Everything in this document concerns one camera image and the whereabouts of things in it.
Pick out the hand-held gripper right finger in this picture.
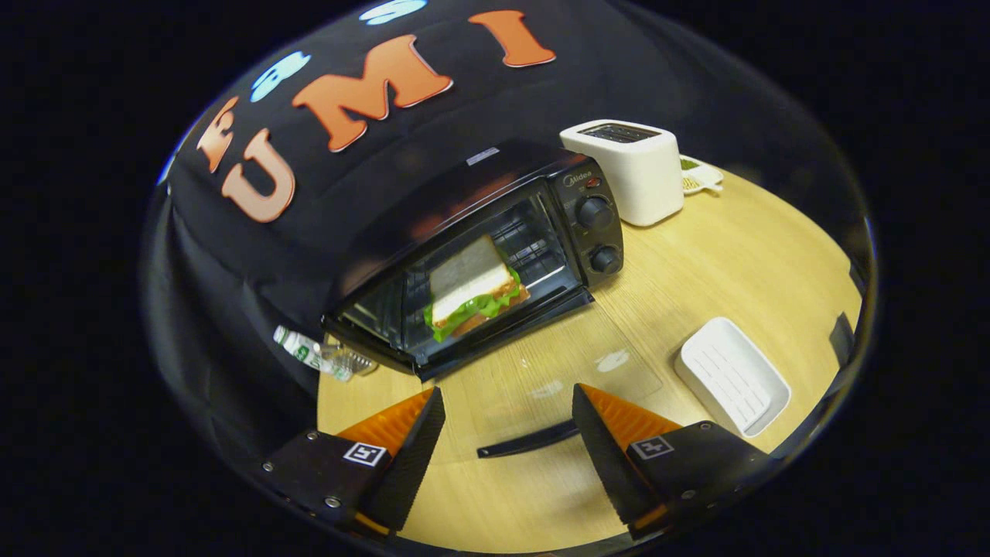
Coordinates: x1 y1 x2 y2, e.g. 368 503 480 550
572 383 776 541

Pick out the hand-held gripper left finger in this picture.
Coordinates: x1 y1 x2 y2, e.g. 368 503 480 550
259 387 447 536

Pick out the lettuce sandwich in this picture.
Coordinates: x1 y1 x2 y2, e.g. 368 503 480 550
423 234 531 343

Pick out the black toaster oven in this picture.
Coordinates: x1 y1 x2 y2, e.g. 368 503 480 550
321 139 666 459

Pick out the white pop-up toaster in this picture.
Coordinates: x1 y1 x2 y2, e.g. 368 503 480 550
559 119 685 227

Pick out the white ribbed plastic tray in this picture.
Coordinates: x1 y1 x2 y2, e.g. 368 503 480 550
674 316 792 439

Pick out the clear plastic bottle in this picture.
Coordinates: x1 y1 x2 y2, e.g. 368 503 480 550
272 325 378 382

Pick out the white divided bean dish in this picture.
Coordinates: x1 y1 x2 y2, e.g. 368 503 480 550
679 155 725 196

